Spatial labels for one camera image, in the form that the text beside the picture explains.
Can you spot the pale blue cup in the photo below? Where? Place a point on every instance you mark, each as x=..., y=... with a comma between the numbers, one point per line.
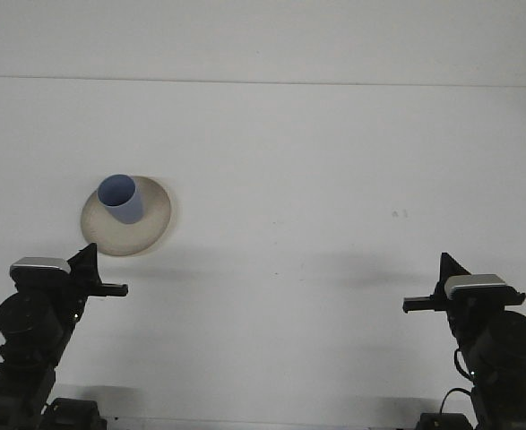
x=126, y=210

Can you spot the pale round plate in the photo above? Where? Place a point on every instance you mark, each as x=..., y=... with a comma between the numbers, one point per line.
x=123, y=242

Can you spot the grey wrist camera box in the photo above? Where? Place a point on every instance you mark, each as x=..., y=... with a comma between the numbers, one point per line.
x=475, y=286
x=40, y=265

